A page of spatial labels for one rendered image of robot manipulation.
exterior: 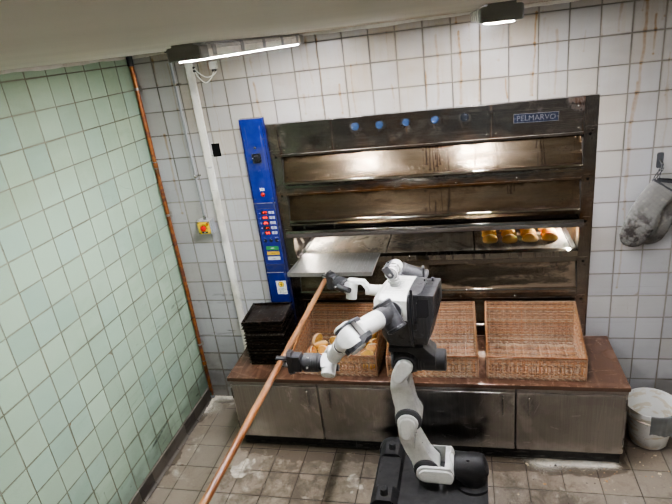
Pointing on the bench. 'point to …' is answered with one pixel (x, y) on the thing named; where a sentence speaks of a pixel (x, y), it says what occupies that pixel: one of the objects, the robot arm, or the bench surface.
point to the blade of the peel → (308, 263)
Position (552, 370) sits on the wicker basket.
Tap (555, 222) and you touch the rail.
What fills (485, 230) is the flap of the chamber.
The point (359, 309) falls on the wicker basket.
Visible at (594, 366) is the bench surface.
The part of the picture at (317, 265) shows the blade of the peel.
